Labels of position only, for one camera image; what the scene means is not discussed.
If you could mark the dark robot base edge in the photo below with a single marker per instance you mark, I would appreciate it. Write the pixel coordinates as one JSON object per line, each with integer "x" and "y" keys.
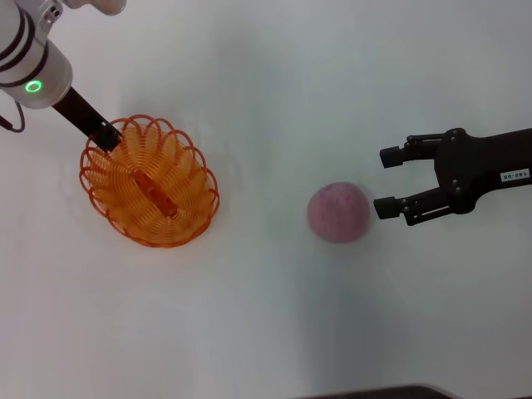
{"x": 374, "y": 392}

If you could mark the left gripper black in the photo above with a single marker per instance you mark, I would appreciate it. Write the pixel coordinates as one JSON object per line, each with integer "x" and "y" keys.
{"x": 81, "y": 110}

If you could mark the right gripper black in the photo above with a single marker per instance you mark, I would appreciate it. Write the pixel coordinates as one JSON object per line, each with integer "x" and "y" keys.
{"x": 478, "y": 166}

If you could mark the pink peach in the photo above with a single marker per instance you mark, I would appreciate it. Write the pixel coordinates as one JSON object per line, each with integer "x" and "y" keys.
{"x": 338, "y": 212}

